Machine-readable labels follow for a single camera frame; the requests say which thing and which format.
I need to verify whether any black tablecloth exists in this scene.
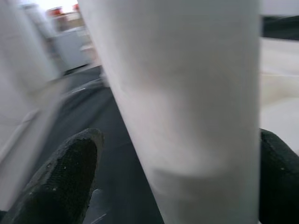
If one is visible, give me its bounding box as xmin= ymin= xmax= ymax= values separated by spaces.
xmin=42 ymin=15 xmax=299 ymax=224

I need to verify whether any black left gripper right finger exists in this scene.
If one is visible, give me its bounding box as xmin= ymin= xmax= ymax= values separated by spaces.
xmin=258 ymin=129 xmax=299 ymax=224

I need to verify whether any white plastic table top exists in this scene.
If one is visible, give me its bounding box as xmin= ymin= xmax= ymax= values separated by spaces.
xmin=259 ymin=38 xmax=299 ymax=156

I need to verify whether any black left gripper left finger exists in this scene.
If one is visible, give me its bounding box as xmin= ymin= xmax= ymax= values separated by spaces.
xmin=0 ymin=127 xmax=105 ymax=224

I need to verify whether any white plastic table leg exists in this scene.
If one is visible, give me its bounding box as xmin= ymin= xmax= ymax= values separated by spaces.
xmin=78 ymin=0 xmax=262 ymax=224
xmin=0 ymin=0 xmax=60 ymax=126

